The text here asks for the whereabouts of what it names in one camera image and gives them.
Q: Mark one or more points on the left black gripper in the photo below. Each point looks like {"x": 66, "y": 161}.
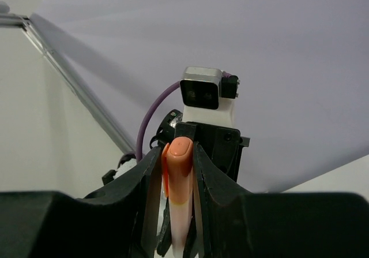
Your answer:
{"x": 222, "y": 145}

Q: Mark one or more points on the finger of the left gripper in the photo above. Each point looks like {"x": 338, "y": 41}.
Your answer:
{"x": 164, "y": 239}

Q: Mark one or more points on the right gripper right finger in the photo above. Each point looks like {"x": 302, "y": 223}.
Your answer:
{"x": 232, "y": 222}

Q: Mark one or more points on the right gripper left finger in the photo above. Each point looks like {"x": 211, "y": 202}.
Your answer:
{"x": 117, "y": 220}

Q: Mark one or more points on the orange marker cap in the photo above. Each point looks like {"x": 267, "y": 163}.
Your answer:
{"x": 176, "y": 166}

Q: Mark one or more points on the orange pastel marker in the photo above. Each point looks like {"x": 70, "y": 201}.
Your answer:
{"x": 180, "y": 218}

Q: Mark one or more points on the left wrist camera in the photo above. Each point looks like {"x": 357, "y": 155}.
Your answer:
{"x": 209, "y": 96}

